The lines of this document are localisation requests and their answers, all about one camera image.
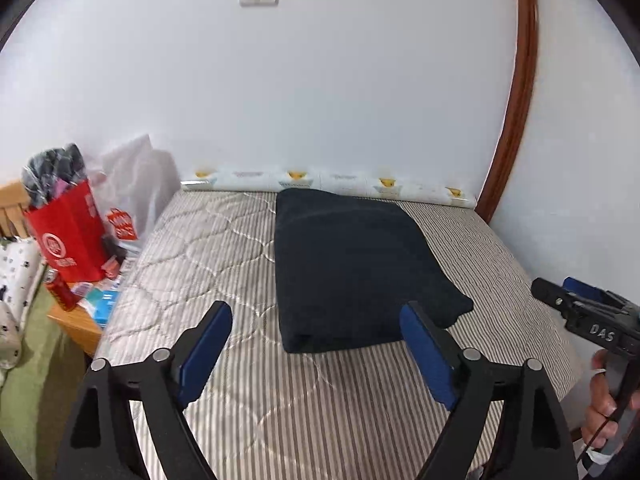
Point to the striped quilted mattress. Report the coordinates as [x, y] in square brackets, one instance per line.
[325, 410]

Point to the white spotted cloth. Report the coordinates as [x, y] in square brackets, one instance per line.
[20, 270]

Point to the plaid cloth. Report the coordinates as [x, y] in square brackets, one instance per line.
[50, 170]

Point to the pink container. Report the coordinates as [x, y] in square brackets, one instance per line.
[112, 269]

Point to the black sweatshirt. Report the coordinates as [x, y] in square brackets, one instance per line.
[350, 270]

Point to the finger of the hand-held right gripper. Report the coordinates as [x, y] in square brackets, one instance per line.
[582, 287]
[549, 296]

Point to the wooden headboard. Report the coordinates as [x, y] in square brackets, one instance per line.
[10, 200]

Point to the white printed rolled bedding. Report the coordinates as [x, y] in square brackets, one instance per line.
[340, 180]

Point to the wooden nightstand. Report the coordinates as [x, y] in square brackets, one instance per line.
[80, 330]

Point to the red drink can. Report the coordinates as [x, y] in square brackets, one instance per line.
[62, 292]

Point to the green blanket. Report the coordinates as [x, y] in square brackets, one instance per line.
[35, 385]

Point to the person's right hand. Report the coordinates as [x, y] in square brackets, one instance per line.
[597, 410]

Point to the red paper bag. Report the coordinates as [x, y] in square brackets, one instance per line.
[70, 230]

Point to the dark bottle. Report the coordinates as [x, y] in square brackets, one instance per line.
[111, 247]

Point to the blue box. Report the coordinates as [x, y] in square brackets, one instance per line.
[106, 307]

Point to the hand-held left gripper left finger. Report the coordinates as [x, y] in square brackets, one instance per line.
[205, 355]

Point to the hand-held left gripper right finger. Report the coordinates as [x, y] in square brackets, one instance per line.
[425, 355]

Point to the white plastic bag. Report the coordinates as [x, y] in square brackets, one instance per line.
[140, 180]

